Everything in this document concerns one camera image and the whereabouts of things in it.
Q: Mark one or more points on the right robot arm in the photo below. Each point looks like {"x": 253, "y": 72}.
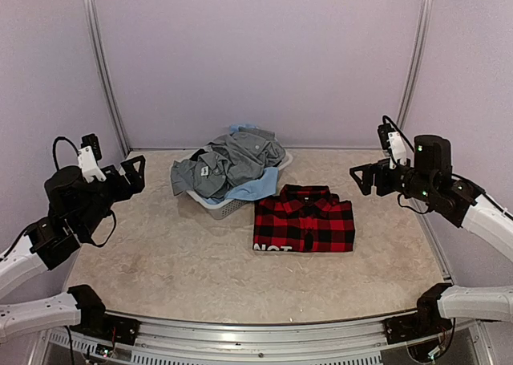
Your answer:
{"x": 429, "y": 178}

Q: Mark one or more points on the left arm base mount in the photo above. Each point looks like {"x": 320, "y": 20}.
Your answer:
{"x": 109, "y": 327}

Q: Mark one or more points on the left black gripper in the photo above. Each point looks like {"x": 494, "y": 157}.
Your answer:
{"x": 135, "y": 182}

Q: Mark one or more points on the right aluminium frame post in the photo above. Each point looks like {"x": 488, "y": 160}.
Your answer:
{"x": 420, "y": 37}

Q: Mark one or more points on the left aluminium frame post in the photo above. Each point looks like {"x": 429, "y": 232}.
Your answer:
{"x": 93, "y": 26}

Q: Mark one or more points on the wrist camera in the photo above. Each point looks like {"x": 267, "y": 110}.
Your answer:
{"x": 393, "y": 143}
{"x": 88, "y": 157}

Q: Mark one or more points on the light blue shirt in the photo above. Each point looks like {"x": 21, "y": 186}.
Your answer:
{"x": 255, "y": 154}

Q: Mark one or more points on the grey long sleeve shirt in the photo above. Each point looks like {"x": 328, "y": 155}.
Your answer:
{"x": 207, "y": 172}

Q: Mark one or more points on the aluminium frame post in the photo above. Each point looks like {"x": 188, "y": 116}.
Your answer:
{"x": 93, "y": 26}
{"x": 420, "y": 37}

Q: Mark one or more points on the front aluminium rail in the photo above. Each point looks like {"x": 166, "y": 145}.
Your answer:
{"x": 357, "y": 341}

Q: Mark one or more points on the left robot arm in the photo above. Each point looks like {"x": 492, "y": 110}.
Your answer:
{"x": 77, "y": 205}

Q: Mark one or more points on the red black plaid shirt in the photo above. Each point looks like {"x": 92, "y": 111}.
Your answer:
{"x": 303, "y": 219}

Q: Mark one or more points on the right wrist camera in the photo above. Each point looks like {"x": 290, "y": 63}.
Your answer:
{"x": 393, "y": 143}

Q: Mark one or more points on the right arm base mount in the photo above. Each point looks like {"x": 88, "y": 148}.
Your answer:
{"x": 413, "y": 326}

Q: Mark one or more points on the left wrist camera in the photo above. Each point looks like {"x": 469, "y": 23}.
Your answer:
{"x": 88, "y": 157}

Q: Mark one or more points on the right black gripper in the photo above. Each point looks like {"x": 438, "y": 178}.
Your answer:
{"x": 381, "y": 168}

